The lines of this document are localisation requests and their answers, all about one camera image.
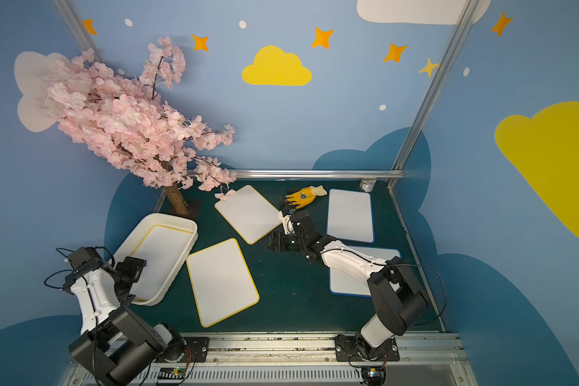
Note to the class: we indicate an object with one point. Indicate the blue-edged whiteboard back right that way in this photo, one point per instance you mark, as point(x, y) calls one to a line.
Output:
point(350, 216)

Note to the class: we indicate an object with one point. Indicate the blue-edged whiteboard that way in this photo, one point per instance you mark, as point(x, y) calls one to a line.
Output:
point(350, 216)
point(344, 284)

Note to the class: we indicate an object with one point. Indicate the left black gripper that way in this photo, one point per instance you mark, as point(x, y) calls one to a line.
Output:
point(133, 269)

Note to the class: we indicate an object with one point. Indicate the white plastic storage box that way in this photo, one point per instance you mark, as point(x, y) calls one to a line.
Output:
point(136, 236)

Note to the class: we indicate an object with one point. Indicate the aluminium frame post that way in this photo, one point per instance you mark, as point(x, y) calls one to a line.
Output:
point(74, 22)
point(447, 61)

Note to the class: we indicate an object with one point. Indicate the horizontal aluminium back bar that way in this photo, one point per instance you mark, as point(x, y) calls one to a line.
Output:
point(318, 174)

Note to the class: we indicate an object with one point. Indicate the yellow black work glove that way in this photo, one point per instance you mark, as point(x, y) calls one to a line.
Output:
point(304, 197)

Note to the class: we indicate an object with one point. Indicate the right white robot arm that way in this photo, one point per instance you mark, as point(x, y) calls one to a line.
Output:
point(398, 297)

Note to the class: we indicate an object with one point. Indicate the left aluminium frame post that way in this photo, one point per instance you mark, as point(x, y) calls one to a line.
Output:
point(74, 22)

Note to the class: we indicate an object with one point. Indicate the yellow-edged whiteboard back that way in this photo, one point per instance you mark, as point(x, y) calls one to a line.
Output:
point(249, 213)

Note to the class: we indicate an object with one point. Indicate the yellow-edged whiteboard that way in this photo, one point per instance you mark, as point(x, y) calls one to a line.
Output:
point(221, 282)
point(161, 248)
point(249, 213)

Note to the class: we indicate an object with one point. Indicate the right aluminium frame post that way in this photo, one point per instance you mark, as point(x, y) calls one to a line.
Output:
point(447, 61)

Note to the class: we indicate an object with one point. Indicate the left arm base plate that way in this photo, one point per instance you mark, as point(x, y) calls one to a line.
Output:
point(186, 350)

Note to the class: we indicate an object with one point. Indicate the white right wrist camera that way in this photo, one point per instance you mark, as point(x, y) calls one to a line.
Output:
point(286, 223)

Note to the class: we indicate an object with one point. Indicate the pink cherry blossom tree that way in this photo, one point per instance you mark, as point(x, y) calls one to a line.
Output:
point(126, 122)

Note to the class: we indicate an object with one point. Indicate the left green circuit board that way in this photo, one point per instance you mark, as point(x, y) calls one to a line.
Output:
point(171, 376)

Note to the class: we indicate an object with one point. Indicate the right green circuit board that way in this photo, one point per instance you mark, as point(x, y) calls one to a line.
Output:
point(372, 376)

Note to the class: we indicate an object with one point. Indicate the blue-edged whiteboard front right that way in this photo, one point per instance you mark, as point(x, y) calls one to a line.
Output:
point(344, 284)

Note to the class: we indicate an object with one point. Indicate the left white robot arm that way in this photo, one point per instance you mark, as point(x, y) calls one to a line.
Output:
point(115, 344)

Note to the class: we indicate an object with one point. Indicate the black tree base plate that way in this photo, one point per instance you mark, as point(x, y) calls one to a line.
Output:
point(193, 208)

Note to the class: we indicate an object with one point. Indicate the green circuit board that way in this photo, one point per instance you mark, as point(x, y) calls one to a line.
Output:
point(171, 376)
point(372, 376)

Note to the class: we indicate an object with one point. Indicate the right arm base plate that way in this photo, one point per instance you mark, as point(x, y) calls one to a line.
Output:
point(354, 349)

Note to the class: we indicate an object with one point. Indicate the aluminium front rail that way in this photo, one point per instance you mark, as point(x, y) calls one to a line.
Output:
point(426, 358)

